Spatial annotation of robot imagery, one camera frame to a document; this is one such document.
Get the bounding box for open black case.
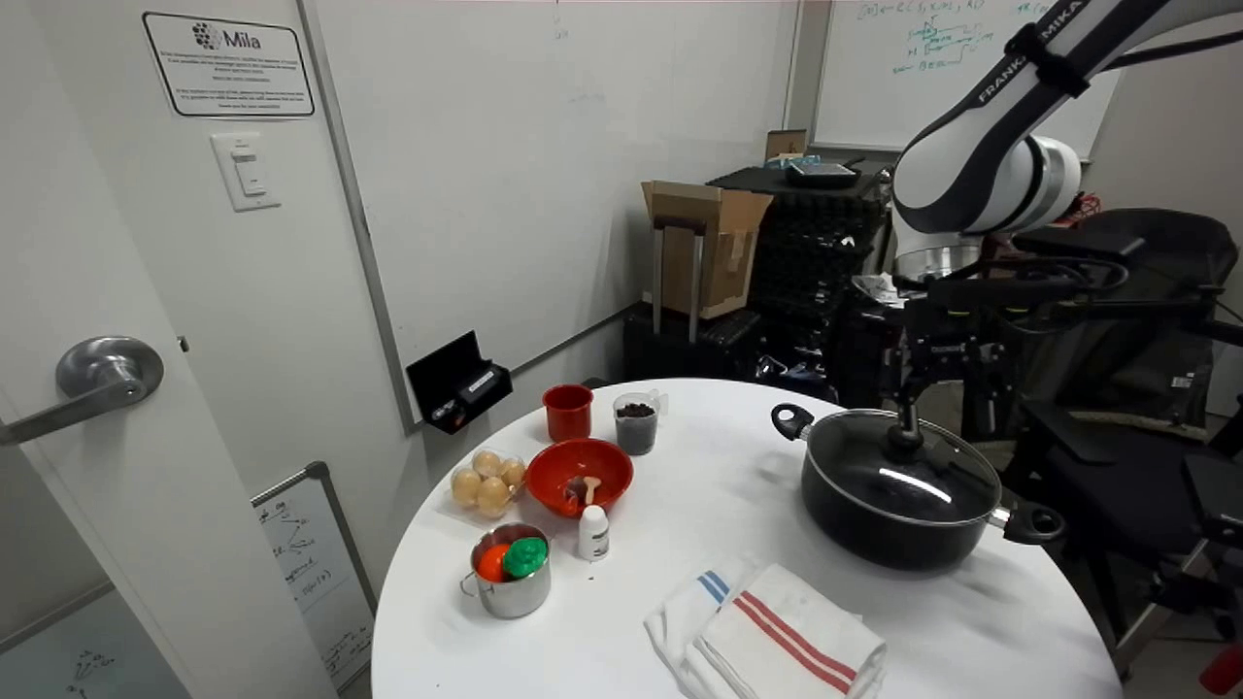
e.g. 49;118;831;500
403;327;515;438

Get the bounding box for orange ball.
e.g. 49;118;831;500
468;536;512;586

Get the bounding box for white plastic bag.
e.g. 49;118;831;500
853;270;916;315

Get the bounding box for gray device on cabinet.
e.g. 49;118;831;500
780;151;861;192

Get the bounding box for black cooking pot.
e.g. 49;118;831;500
770;402;1069;577

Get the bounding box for large wall whiteboard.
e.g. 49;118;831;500
811;0;1123;168

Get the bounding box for red plastic bowl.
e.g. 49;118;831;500
519;434;637;524

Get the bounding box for clear measuring cup dark contents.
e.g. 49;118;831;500
611;393;664;460

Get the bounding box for red plastic part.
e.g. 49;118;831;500
1195;636;1243;699

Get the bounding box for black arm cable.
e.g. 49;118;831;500
1112;17;1243;70

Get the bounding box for green ball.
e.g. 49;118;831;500
501;531;554;583

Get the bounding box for metal cup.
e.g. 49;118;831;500
457;520;554;621

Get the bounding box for brown cardboard box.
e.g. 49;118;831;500
637;178;776;327

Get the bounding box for red plastic cup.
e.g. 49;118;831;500
538;380;596;448

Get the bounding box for white towel red stripes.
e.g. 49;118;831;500
690;560;893;699

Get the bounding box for silver door lever handle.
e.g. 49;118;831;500
0;331;168;451

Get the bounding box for white Mila wall sign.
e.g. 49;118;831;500
138;8;317;120

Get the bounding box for small leaning whiteboard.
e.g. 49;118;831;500
249;460;379;693

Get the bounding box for glass pot lid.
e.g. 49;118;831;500
802;410;1007;530

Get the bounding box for black cabinet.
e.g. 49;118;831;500
706;164;899;386

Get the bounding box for white light switch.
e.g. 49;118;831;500
208;130;283;219

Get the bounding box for white towel blue stripes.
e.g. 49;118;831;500
642;556;754;699

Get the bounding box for black metal stand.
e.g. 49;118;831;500
962;206;1243;678

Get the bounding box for small white bottle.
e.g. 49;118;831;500
573;500;613;562

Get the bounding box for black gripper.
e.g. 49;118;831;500
893;285;1016;438

